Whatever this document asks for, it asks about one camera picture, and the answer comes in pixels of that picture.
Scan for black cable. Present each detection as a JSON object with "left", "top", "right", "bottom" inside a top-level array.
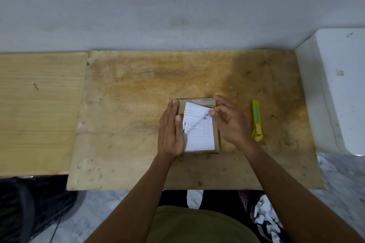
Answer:
[{"left": 50, "top": 217, "right": 62, "bottom": 243}]

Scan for black patterned trousers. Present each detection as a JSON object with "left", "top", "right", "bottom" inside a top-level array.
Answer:
[{"left": 158, "top": 190, "right": 293, "bottom": 243}]

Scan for olive green shirt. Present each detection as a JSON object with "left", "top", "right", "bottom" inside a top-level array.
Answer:
[{"left": 146, "top": 205, "right": 260, "bottom": 243}]

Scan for person's right forearm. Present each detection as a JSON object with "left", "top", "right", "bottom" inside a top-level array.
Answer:
[{"left": 241, "top": 140, "right": 365, "bottom": 243}]

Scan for white cabinet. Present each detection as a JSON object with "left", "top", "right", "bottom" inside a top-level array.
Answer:
[{"left": 294, "top": 28, "right": 365, "bottom": 157}]

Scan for light wooden board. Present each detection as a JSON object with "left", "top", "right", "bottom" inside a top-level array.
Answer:
[{"left": 0, "top": 52, "right": 88, "bottom": 178}]

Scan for person's right hand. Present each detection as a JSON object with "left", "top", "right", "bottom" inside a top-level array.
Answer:
[{"left": 209, "top": 95, "right": 253, "bottom": 151}]

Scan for yellow-green utility knife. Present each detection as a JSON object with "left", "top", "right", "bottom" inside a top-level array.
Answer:
[{"left": 252, "top": 99, "right": 263, "bottom": 142}]

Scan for brown cardboard box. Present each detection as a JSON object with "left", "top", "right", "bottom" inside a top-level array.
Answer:
[{"left": 173, "top": 98, "right": 220, "bottom": 154}]

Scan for person's left hand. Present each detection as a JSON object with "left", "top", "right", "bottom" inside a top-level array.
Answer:
[{"left": 157, "top": 98, "right": 185, "bottom": 159}]

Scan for person's left forearm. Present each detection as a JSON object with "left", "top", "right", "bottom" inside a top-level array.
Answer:
[{"left": 84, "top": 153, "right": 178, "bottom": 243}]

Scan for white shipping label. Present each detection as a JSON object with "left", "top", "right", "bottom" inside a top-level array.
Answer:
[{"left": 182, "top": 102, "right": 215, "bottom": 152}]

